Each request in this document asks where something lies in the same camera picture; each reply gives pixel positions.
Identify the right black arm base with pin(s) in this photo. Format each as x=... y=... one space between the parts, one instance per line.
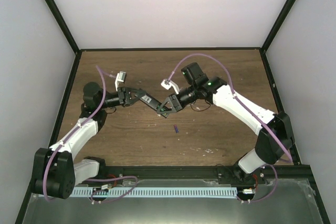
x=236 y=175

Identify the light blue slotted cable duct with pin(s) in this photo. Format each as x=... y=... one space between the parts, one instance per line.
x=157 y=192

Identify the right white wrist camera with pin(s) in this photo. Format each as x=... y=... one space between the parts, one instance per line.
x=168 y=84

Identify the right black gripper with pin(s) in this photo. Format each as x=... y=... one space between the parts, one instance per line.
x=173 y=100

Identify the black aluminium frame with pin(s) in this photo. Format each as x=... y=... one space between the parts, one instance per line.
x=298 y=170

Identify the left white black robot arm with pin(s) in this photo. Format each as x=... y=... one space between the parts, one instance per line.
x=54 y=172

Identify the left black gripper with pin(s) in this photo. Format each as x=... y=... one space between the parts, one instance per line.
x=124 y=95

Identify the black remote control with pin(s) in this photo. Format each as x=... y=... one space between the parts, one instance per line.
x=150 y=101

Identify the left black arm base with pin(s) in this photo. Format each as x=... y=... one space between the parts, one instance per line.
x=106 y=172

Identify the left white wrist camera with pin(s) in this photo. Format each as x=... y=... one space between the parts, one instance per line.
x=120 y=78

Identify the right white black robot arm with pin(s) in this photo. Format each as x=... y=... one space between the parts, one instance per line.
x=273 y=130

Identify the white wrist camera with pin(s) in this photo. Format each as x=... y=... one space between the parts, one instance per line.
x=168 y=84
x=120 y=78

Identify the purple battery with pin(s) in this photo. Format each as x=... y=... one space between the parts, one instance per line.
x=176 y=128

